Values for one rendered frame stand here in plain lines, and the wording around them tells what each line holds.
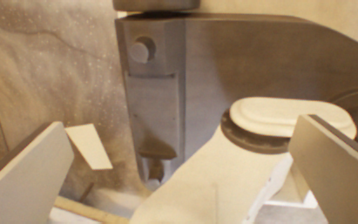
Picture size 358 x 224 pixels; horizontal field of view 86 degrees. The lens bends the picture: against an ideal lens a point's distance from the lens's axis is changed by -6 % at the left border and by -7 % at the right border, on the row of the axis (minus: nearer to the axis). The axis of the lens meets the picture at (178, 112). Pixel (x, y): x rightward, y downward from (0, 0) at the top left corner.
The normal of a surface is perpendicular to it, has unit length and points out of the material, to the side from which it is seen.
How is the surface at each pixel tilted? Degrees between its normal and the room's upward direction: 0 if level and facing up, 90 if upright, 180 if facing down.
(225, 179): 90
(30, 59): 0
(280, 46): 0
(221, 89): 0
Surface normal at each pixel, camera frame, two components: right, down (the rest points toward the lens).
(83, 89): -0.17, 0.51
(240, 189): -0.01, -0.86
